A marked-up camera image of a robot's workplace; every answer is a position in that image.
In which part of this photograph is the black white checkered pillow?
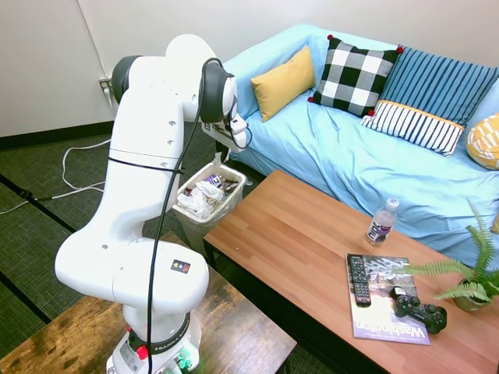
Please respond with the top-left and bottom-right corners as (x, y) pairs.
(306, 34), (405, 118)

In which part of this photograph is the black cable strap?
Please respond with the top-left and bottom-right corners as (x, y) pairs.
(108, 156), (186, 175)

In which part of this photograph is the blue striped pillow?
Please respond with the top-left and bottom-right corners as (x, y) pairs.
(379, 45), (499, 129)

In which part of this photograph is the black TV remote control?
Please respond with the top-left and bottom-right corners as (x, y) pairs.
(347, 256), (374, 309)

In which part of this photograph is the white wall cable conduit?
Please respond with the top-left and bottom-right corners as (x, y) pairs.
(75, 0), (110, 79)

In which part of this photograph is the plain yellow pillow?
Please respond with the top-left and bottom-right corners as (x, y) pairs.
(250, 46), (317, 123)

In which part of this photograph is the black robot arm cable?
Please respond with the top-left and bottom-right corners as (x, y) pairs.
(145, 57), (239, 374)

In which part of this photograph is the white wall power outlet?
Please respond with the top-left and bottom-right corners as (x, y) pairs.
(97, 76), (115, 99)

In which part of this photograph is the white power cable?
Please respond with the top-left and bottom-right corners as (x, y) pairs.
(0, 137), (113, 216)

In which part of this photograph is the crumpled white plastic bag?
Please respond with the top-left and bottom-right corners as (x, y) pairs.
(177, 181), (225, 219)

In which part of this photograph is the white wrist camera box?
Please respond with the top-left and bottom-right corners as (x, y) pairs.
(228, 115), (249, 136)

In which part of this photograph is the black game controller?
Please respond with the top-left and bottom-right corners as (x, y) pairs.
(391, 285), (448, 335)

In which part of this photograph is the potted green fern plant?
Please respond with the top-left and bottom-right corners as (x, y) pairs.
(392, 199), (499, 313)

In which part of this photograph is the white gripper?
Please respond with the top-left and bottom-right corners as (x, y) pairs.
(201, 120), (251, 157)

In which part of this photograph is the white trash bin with liner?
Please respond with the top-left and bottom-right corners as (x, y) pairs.
(171, 161), (249, 259)

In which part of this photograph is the clear bottle with purple label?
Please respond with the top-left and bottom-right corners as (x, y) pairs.
(365, 196), (400, 247)

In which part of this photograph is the yellow white patterned pillow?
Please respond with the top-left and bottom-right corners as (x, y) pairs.
(466, 112), (499, 171)

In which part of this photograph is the white navy striped pillow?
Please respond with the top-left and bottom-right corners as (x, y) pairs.
(359, 99), (466, 158)

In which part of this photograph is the Washington magazine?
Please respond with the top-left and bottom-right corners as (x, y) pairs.
(345, 252), (432, 347)

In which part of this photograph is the sofa with light blue cover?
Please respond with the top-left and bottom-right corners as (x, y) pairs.
(223, 23), (499, 270)

